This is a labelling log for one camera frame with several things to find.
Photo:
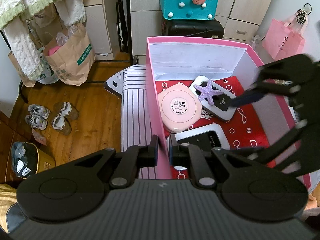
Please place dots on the pink shopping bag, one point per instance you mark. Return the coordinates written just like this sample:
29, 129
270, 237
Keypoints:
283, 40

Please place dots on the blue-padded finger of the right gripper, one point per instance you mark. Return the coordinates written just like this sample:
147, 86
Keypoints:
248, 97

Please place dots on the brown paper bag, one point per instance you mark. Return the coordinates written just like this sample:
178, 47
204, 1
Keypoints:
72, 61

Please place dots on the teal felt handbag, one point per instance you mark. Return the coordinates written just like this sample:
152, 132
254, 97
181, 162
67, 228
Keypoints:
188, 9

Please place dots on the purple starfish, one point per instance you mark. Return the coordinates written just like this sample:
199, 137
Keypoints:
207, 93

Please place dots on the pink rounded square case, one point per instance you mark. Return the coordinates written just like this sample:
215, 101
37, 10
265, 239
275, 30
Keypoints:
179, 108

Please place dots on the black suitcase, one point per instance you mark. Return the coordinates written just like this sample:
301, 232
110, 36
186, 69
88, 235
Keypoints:
193, 28

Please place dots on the white green knit cardigan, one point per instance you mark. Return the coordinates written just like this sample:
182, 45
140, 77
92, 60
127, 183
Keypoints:
14, 17

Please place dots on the white black device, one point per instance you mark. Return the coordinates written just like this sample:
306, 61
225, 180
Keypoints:
221, 107
206, 137

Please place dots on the grey white sneaker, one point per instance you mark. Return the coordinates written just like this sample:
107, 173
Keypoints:
39, 110
36, 121

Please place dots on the brown white shoe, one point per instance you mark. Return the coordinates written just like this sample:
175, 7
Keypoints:
67, 110
61, 125

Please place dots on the yellow box with black bag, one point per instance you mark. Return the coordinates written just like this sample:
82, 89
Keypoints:
27, 159

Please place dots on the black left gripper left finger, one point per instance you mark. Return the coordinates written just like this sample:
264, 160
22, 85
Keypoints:
75, 189

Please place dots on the striped white tablecloth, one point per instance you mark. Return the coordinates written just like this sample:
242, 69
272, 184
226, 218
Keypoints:
130, 86

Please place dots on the red patterned cloth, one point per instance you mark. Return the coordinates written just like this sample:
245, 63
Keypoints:
243, 130

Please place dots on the beige wardrobe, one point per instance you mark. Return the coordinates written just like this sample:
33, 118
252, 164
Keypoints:
114, 25

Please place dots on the pink cardboard storage box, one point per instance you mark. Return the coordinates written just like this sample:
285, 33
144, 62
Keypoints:
186, 58

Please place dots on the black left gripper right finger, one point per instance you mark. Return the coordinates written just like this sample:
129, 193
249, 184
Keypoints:
262, 197

